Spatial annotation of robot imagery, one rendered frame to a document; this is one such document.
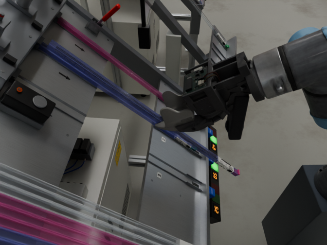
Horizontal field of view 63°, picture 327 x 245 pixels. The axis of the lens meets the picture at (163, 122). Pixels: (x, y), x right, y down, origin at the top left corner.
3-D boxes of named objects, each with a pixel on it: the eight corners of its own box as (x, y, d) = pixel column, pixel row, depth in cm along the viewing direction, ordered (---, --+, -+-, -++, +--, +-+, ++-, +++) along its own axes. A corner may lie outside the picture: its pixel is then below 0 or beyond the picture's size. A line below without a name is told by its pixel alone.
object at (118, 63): (193, 120, 87) (197, 118, 87) (193, 124, 86) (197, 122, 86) (50, 13, 64) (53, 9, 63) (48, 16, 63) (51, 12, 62)
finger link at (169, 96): (146, 94, 55) (185, 79, 50) (161, 112, 58) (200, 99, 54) (143, 105, 53) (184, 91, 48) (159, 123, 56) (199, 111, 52)
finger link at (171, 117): (142, 110, 52) (184, 92, 48) (158, 128, 55) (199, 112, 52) (140, 122, 50) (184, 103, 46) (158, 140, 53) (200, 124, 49)
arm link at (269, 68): (285, 71, 47) (296, 103, 42) (259, 80, 49) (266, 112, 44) (273, 38, 43) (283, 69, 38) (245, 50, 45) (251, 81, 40)
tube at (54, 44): (234, 171, 68) (238, 170, 67) (234, 176, 67) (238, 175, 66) (49, 43, 44) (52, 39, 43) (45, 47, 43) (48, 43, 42)
